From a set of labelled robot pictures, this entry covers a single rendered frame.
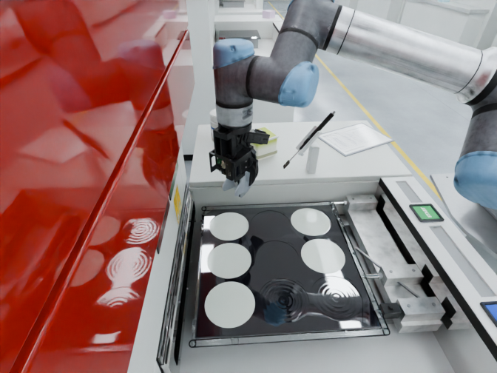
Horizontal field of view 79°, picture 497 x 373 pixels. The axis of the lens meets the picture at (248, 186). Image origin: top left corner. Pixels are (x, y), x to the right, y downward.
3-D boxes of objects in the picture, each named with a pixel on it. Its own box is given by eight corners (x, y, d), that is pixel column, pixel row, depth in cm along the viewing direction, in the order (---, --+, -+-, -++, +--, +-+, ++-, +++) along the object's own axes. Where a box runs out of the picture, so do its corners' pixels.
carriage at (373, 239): (398, 333, 60) (402, 326, 58) (342, 210, 89) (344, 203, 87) (436, 331, 60) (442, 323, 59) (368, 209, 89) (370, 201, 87)
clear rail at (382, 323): (383, 337, 56) (384, 334, 55) (328, 203, 85) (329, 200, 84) (390, 337, 56) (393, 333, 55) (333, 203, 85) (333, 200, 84)
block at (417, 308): (400, 322, 59) (405, 314, 57) (393, 306, 62) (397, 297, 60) (440, 320, 59) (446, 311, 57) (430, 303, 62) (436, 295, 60)
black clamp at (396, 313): (381, 319, 59) (384, 312, 57) (376, 308, 61) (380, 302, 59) (399, 318, 59) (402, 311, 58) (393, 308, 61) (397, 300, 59)
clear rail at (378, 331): (188, 349, 54) (187, 345, 53) (189, 341, 55) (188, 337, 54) (390, 337, 56) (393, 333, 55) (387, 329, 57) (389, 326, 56)
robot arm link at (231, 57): (245, 49, 49) (201, 44, 52) (245, 112, 56) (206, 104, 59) (265, 40, 54) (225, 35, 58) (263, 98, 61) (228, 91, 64)
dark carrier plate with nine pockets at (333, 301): (195, 339, 55) (194, 337, 55) (205, 211, 82) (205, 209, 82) (379, 327, 57) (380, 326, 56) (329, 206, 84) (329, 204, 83)
